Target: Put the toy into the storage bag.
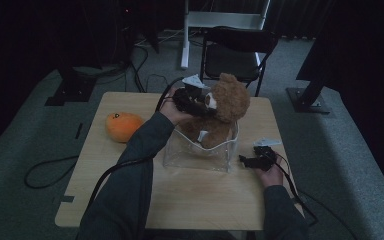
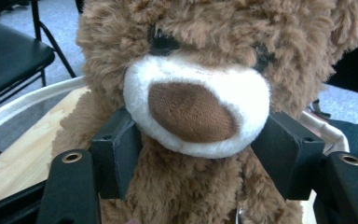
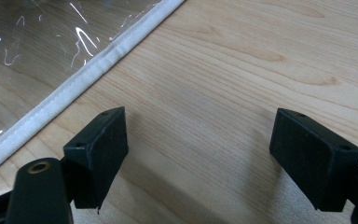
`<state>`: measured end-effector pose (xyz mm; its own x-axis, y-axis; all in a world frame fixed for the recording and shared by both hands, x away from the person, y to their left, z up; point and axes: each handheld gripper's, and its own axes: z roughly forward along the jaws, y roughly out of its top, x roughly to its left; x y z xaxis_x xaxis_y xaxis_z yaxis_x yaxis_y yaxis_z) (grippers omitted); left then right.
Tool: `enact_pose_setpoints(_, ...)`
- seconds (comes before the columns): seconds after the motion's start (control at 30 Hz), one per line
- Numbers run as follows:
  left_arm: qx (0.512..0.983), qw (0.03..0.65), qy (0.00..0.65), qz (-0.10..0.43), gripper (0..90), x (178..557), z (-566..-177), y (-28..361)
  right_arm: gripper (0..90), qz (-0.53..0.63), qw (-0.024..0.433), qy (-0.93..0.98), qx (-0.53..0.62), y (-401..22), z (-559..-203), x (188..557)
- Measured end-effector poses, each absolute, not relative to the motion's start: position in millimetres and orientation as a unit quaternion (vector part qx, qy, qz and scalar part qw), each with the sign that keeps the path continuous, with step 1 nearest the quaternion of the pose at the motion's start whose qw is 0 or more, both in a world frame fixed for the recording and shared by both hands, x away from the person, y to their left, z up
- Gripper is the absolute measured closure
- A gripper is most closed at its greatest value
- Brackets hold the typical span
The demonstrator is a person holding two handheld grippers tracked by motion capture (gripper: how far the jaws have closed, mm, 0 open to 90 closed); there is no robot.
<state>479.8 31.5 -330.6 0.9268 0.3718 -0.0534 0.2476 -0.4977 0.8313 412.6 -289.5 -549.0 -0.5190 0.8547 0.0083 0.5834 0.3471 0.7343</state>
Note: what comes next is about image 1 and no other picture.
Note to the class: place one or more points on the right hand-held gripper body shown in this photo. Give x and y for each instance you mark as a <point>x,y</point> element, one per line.
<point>267,156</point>

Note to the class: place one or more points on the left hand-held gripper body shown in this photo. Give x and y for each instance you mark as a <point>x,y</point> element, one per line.
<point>188,96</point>

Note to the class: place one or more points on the brown teddy bear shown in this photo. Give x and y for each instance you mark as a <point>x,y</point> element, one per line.
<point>226,103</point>

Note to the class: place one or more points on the clear plastic bag white trim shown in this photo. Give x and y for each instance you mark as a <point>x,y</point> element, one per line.
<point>196,160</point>

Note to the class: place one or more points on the orange plush toy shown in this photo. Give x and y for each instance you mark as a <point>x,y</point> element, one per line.
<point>123,127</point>

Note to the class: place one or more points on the person's right hand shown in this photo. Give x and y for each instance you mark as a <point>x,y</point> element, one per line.
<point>273,176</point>

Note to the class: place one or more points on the person's left hand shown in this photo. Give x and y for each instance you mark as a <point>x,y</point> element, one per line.
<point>175,113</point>

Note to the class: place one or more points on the black folding chair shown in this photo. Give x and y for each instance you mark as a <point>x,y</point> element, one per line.
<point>233,56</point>

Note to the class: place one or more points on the black stand with flat base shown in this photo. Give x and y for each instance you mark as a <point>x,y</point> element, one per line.
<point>71,88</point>
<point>308,100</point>

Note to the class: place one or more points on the white metal stand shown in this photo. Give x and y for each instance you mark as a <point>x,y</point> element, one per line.
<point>193,20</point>

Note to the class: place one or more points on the black tape strip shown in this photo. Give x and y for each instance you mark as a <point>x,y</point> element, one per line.
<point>79,130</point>

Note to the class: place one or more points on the grey tape piece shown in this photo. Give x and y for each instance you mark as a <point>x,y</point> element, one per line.
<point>67,199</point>

